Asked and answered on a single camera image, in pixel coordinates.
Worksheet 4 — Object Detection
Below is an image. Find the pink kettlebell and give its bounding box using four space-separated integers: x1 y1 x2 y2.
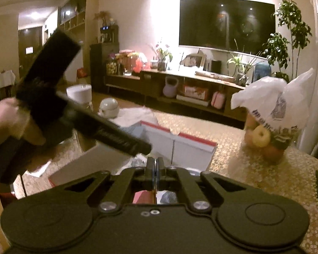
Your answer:
163 76 180 98

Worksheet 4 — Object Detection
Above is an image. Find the dark tall cabinet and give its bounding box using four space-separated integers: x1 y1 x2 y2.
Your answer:
90 42 121 94

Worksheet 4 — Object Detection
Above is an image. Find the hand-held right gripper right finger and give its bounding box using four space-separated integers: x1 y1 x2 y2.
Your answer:
157 157 258 214

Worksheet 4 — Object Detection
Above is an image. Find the wooden television cabinet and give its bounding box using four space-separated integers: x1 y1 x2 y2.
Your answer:
104 70 251 128

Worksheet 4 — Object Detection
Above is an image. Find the white plastic fruit bag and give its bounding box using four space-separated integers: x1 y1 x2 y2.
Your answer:
230 68 315 149

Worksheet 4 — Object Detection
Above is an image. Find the white round appliance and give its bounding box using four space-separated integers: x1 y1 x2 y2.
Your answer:
99 98 120 119

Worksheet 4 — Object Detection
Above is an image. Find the person's left hand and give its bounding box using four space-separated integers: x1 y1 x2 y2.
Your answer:
0 97 47 149

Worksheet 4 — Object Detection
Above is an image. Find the photo frame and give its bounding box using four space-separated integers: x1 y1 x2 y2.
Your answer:
183 53 207 68

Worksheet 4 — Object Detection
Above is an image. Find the black speaker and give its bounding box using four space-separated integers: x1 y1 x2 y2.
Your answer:
210 60 222 75

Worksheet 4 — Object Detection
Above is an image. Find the group of snack jars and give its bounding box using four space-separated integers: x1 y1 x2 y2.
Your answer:
106 50 149 76

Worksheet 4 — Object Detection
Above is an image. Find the person's left forearm black sleeve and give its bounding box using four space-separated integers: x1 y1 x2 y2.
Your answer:
0 137 55 184

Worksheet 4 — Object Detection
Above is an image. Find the wall shelving unit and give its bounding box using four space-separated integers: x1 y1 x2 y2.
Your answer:
58 0 102 33

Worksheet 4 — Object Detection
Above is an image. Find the blue vase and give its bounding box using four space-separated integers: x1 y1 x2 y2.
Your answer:
253 62 272 81

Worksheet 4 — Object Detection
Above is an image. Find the red printed carton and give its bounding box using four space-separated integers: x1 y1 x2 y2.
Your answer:
184 84 210 102

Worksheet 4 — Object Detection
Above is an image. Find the wall television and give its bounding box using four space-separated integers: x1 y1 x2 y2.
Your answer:
179 0 276 57

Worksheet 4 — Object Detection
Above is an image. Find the small potted plant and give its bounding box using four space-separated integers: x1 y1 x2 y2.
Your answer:
226 52 261 87

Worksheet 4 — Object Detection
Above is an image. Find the pink small case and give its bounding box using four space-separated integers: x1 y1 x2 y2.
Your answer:
211 91 226 109

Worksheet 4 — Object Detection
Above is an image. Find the red apple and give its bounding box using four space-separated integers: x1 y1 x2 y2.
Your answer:
262 144 286 164

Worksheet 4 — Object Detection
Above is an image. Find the coffee machine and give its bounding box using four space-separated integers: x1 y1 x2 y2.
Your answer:
99 25 120 44

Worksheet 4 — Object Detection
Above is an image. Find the red cardboard box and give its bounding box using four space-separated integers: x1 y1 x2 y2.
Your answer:
49 120 218 191

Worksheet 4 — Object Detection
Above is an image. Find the potted flower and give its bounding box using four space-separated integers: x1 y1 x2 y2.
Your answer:
148 41 174 72

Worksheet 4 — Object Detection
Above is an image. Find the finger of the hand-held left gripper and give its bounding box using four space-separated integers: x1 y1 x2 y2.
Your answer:
121 134 152 156

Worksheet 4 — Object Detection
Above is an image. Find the tall leafy plant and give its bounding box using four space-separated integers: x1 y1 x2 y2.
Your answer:
262 0 312 83

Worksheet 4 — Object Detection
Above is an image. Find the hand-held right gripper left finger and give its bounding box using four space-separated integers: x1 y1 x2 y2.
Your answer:
60 157 156 213

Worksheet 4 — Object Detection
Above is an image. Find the yellow apple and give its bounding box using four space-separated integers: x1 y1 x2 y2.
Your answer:
254 125 271 148

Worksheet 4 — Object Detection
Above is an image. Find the white round stool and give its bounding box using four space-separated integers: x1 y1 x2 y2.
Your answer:
66 84 93 109

